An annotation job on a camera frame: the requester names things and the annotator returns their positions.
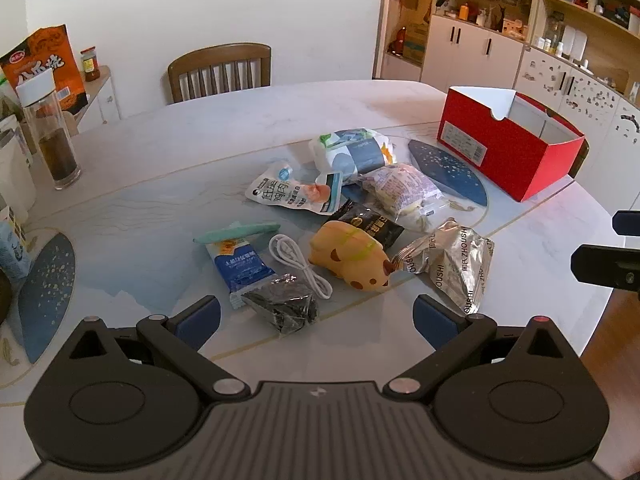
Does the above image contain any white wall storage cabinet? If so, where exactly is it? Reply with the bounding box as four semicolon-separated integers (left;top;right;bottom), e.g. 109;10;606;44
375;0;640;211

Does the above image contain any red-lidded sauce jar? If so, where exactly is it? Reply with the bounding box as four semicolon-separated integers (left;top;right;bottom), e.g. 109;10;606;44
80;47;101;82

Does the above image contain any blue white snack packet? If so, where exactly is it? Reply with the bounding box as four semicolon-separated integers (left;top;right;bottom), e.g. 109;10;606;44
207;237;277;311

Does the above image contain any white paper bag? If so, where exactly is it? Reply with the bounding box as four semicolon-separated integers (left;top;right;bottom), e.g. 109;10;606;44
0;115;38;226

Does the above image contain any yellow capybara toy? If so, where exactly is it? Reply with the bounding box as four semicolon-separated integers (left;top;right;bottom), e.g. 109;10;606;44
307;222;391;291

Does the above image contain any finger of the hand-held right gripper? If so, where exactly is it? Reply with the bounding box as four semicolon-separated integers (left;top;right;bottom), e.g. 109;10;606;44
571;244;640;289
612;210;640;237

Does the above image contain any teal pen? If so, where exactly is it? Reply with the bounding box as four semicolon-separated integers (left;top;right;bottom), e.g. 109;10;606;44
193;221;282;245

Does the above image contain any dark crumpled seaweed packet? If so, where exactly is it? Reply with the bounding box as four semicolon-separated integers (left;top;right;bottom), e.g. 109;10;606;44
241;274;319;336

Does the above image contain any black snack packet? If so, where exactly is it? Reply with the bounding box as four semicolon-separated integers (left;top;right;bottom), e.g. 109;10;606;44
322;202;405;251

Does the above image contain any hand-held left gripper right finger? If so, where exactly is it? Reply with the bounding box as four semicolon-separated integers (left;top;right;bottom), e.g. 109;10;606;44
382;294;581;401

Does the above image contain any white chicken snack packet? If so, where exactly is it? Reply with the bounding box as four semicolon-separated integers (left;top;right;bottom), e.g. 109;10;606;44
245;160;343;216

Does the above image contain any dark blue speckled placemat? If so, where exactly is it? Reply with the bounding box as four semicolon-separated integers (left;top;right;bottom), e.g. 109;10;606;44
15;232;77;365
407;139;488;207

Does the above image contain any white blue tissue pack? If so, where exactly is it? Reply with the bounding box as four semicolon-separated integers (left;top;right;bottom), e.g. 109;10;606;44
309;127;396;181

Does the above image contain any wooden slat-back chair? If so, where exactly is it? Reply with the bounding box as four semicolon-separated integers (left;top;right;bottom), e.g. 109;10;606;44
167;43;272;105
567;137;591;178

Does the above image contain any red cardboard box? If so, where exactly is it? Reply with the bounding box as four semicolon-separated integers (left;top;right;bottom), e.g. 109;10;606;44
437;86;586;202

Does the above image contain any white marble desktop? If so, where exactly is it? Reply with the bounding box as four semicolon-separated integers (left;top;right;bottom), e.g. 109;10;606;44
0;80;626;406

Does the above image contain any light blue carton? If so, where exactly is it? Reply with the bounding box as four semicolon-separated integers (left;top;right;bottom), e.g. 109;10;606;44
0;205;33;286

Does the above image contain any white side cabinet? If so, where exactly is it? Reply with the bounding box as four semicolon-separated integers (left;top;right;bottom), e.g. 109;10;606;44
70;65;121;136

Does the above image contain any orange snack bag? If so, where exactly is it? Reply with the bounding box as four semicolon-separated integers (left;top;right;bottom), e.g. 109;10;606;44
0;24;90;116

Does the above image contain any bread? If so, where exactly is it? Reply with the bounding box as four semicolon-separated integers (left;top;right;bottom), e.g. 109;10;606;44
360;162;443;233

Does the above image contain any white usb cable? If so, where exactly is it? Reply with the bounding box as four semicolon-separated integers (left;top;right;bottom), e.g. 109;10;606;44
268;234;333;301

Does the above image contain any silver foil packet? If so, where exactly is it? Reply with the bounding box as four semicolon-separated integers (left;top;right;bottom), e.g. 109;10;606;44
390;219;496;316

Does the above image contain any glass jar with white lid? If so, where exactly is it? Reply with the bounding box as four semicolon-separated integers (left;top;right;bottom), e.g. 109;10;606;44
16;69;82;190

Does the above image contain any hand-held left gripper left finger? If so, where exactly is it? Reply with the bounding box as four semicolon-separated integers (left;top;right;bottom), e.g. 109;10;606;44
65;296;251;404

